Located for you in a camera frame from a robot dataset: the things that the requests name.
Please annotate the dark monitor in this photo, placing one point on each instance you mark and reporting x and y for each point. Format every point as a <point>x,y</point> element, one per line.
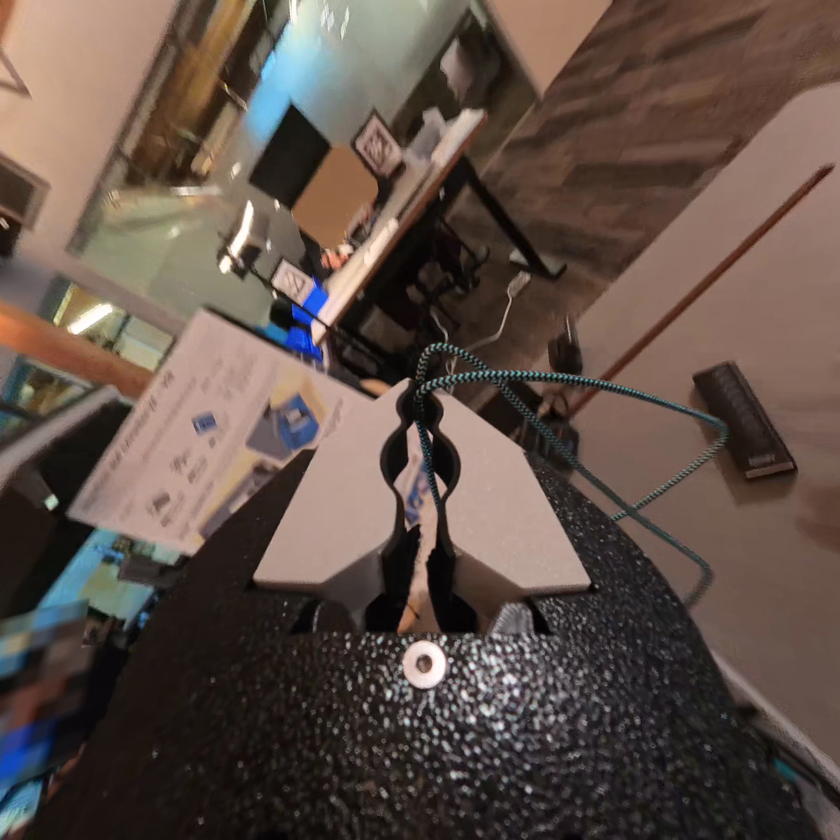
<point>39,525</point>

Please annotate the wooden post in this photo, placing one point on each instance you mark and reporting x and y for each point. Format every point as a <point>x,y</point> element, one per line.
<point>65,341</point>

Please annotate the printed marker tag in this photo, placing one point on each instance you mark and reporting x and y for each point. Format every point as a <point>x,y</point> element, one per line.
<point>292,282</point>
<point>379,145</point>

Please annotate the wooden edge table black legs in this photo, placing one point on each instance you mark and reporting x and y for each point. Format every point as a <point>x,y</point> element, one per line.
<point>394,229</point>

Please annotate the black USB hub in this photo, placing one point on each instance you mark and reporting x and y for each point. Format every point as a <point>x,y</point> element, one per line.
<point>741,420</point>

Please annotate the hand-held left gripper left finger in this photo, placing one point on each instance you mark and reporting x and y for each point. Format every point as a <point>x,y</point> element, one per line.
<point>328,525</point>

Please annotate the printed instruction board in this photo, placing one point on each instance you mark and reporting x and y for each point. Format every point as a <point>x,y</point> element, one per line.
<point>197,426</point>

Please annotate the brown cardboard sheet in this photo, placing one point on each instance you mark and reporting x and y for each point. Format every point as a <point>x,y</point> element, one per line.
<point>334,190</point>

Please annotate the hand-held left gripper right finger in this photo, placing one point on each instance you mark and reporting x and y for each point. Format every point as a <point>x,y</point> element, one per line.
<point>512,525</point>

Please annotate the blue plastic bin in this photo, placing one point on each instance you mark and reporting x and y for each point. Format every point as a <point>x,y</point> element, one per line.
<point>305,328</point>

